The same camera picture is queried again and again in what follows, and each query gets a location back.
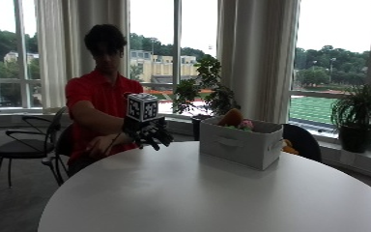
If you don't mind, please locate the white cube with black markers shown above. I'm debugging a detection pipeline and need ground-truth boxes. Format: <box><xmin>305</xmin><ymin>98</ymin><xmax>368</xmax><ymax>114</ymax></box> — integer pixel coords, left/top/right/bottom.
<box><xmin>126</xmin><ymin>93</ymin><xmax>161</xmax><ymax>123</ymax></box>

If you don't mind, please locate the brown soft toy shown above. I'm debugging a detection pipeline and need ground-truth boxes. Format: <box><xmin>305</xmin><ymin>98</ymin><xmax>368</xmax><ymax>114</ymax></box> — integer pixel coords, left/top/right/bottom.
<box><xmin>218</xmin><ymin>108</ymin><xmax>245</xmax><ymax>128</ymax></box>

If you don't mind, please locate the white fabric storage box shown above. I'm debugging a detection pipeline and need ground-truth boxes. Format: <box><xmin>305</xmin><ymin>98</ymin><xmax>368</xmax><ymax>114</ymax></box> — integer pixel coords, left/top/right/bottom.
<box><xmin>199</xmin><ymin>116</ymin><xmax>285</xmax><ymax>171</ymax></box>

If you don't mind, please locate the tall leafy potted plant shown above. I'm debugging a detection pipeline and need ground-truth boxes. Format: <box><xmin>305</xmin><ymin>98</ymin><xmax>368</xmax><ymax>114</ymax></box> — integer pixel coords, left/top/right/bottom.
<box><xmin>171</xmin><ymin>54</ymin><xmax>242</xmax><ymax>141</ymax></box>

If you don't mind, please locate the the person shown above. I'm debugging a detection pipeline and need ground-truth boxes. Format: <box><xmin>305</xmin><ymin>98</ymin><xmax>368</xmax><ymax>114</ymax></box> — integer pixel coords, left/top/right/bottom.
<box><xmin>63</xmin><ymin>23</ymin><xmax>146</xmax><ymax>177</ymax></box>

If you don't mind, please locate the pink and green soft toy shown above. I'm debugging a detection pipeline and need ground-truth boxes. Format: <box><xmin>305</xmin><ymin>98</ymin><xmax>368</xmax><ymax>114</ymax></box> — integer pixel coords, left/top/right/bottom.
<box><xmin>237</xmin><ymin>119</ymin><xmax>255</xmax><ymax>131</ymax></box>

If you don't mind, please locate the black chair behind the person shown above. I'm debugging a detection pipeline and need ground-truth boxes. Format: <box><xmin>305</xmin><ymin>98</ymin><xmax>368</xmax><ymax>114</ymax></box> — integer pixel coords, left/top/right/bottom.
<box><xmin>42</xmin><ymin>124</ymin><xmax>75</xmax><ymax>188</ymax></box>

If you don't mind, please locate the orange soft toy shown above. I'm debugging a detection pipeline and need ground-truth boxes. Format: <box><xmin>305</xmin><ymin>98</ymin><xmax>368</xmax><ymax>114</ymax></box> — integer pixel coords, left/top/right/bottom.
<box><xmin>281</xmin><ymin>138</ymin><xmax>301</xmax><ymax>156</ymax></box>

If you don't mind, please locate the black chair with armrests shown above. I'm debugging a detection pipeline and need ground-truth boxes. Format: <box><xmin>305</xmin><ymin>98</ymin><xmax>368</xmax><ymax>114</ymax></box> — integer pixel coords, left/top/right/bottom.
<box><xmin>0</xmin><ymin>105</ymin><xmax>69</xmax><ymax>214</ymax></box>

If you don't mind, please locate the white curtain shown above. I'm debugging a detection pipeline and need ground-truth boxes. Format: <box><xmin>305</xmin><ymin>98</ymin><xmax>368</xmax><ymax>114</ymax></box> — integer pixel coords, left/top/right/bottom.
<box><xmin>34</xmin><ymin>0</ymin><xmax>131</xmax><ymax>114</ymax></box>
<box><xmin>217</xmin><ymin>0</ymin><xmax>302</xmax><ymax>124</ymax></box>

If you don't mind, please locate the black round-backed chair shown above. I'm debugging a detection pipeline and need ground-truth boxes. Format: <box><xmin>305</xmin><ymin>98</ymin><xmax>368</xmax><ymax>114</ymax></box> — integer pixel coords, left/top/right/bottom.
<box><xmin>282</xmin><ymin>123</ymin><xmax>323</xmax><ymax>163</ymax></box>

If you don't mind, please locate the grassy potted plant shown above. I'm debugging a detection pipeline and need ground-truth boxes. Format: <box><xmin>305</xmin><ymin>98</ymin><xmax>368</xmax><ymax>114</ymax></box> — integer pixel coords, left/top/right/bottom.
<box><xmin>330</xmin><ymin>84</ymin><xmax>371</xmax><ymax>154</ymax></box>

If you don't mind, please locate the black cable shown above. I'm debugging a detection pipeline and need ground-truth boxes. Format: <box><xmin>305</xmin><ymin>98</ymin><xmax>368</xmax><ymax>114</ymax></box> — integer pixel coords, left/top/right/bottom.
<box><xmin>103</xmin><ymin>130</ymin><xmax>126</xmax><ymax>156</ymax></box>

